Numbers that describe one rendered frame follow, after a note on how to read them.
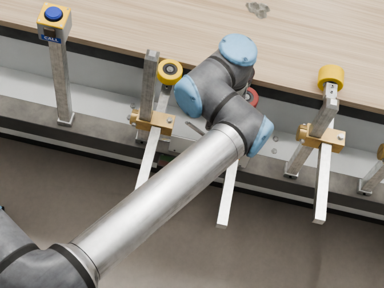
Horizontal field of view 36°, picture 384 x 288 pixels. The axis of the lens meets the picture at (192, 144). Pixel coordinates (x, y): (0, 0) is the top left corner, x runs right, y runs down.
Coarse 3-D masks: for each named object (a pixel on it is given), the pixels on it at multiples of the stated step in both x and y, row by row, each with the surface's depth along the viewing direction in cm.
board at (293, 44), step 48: (0, 0) 188; (48, 0) 190; (96, 0) 193; (144, 0) 196; (192, 0) 198; (240, 0) 201; (288, 0) 204; (336, 0) 207; (144, 48) 186; (192, 48) 188; (288, 48) 193; (336, 48) 196
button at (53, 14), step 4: (48, 8) 147; (52, 8) 147; (56, 8) 147; (48, 12) 146; (52, 12) 146; (56, 12) 147; (60, 12) 147; (48, 16) 146; (52, 16) 146; (56, 16) 146; (60, 16) 147
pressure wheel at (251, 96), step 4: (248, 88) 183; (248, 92) 182; (252, 92) 182; (256, 92) 182; (248, 96) 181; (252, 96) 182; (256, 96) 182; (248, 100) 181; (252, 100) 181; (256, 100) 181; (252, 104) 180; (256, 104) 181
